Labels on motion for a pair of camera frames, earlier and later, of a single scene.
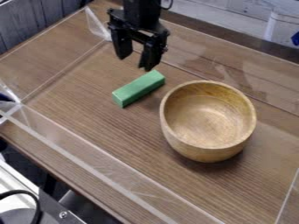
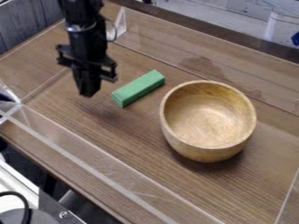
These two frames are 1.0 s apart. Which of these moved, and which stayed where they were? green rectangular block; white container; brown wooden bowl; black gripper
Moved: black gripper
Stayed: white container; green rectangular block; brown wooden bowl
